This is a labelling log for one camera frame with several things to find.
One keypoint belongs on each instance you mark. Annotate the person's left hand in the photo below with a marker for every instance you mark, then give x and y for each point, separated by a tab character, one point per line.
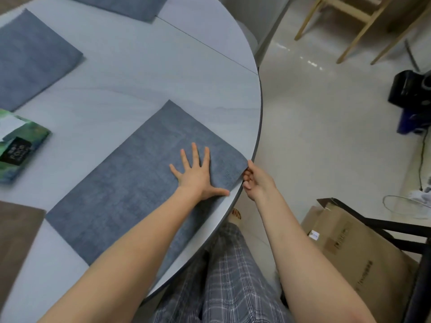
195	181

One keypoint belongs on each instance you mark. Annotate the person's right hand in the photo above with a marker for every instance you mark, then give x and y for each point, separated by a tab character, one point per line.
261	185

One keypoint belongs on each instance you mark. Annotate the blue grey placemat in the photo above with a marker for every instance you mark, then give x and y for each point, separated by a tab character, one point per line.
134	164
30	60
124	6

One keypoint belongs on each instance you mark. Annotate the brown placemat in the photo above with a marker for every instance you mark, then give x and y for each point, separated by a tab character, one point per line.
17	238

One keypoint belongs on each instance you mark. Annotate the person's left forearm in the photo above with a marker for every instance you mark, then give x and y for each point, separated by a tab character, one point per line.
128	265

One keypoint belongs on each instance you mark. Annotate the person's right forearm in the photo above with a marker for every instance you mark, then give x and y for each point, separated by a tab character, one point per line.
303	265

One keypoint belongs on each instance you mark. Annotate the person's right foot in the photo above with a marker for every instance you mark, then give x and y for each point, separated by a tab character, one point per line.
236	214

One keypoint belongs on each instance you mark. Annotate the round grey marble table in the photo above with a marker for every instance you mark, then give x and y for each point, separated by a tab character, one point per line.
118	80

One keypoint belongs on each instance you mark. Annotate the cardboard box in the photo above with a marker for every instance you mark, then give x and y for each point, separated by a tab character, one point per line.
363	259

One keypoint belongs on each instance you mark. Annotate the black metal rack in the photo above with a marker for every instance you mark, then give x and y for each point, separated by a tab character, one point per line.
400	228

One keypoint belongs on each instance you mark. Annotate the blue upright vacuum cleaner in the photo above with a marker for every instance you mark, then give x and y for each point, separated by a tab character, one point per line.
412	122

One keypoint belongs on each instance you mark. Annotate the grey plain back chair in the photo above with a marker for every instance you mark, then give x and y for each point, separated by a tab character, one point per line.
259	16

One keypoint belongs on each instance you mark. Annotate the blue green tissue pack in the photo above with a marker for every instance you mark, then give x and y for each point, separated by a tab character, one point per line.
23	144

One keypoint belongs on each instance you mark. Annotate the light wooden high chair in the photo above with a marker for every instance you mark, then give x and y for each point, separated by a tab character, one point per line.
353	10

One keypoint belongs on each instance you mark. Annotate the light wooden desk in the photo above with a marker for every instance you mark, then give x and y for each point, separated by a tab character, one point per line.
400	36

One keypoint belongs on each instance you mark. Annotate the black upright post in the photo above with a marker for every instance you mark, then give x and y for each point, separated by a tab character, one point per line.
409	89

